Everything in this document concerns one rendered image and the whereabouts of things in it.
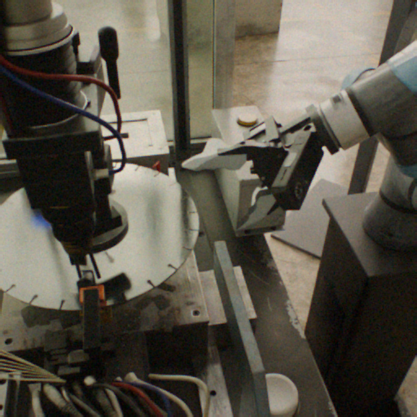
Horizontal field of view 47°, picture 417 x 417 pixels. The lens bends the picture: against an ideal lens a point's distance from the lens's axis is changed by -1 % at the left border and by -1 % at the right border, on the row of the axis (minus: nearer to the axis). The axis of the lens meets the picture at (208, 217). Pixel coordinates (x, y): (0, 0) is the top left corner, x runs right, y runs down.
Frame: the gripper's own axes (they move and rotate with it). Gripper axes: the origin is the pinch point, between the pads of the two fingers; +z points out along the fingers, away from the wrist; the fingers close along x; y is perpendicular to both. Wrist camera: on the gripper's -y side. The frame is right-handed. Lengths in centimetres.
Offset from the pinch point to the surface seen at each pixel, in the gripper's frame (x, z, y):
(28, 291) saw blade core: 10.8, 23.2, -12.8
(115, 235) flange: 5.5, 13.5, -3.4
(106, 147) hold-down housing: 18.8, 3.1, -5.5
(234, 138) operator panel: -11.3, -0.6, 32.4
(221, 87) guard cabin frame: -7.0, -1.1, 48.3
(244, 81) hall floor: -101, 26, 245
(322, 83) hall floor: -129, -17, 239
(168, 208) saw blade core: 0.5, 7.6, 3.7
